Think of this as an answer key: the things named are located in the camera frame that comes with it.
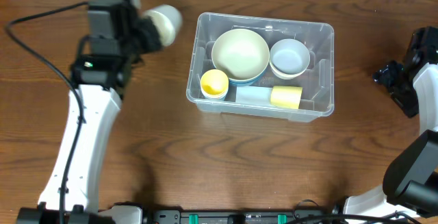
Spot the clear plastic storage bin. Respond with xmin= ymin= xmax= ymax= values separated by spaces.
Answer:
xmin=186 ymin=12 xmax=335 ymax=123

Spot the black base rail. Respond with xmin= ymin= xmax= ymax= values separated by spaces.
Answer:
xmin=142 ymin=208 xmax=325 ymax=224

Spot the beige large bowl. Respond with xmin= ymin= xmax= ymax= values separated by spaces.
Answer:
xmin=211 ymin=29 xmax=270 ymax=84

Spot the grey small bowl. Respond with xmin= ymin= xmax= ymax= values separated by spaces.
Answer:
xmin=270 ymin=39 xmax=311 ymax=77

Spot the black cable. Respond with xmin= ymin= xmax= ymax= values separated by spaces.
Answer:
xmin=3 ymin=1 xmax=90 ymax=224
xmin=290 ymin=199 xmax=422 ymax=224

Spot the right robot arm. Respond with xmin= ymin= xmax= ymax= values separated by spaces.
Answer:
xmin=335 ymin=27 xmax=437 ymax=223

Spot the white small bowl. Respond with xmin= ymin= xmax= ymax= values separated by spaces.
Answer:
xmin=269 ymin=62 xmax=310 ymax=80

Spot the cream plastic cup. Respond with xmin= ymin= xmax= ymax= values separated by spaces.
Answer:
xmin=143 ymin=4 xmax=183 ymax=47

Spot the pink plastic cup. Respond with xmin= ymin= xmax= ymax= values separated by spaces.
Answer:
xmin=203 ymin=92 xmax=227 ymax=101

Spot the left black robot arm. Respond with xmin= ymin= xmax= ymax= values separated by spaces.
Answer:
xmin=16 ymin=0 xmax=162 ymax=223

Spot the dark blue large bowl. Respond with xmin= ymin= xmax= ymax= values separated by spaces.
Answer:
xmin=229 ymin=79 xmax=258 ymax=87

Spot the left black cable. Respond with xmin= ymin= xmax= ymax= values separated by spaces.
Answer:
xmin=3 ymin=1 xmax=90 ymax=224

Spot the white label on bin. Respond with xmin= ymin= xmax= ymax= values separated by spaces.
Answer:
xmin=235 ymin=86 xmax=272 ymax=106

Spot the yellow plastic cup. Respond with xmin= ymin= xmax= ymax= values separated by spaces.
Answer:
xmin=201 ymin=69 xmax=229 ymax=95
xmin=270 ymin=86 xmax=302 ymax=109

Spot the right black cable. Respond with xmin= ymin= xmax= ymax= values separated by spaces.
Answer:
xmin=290 ymin=199 xmax=422 ymax=224

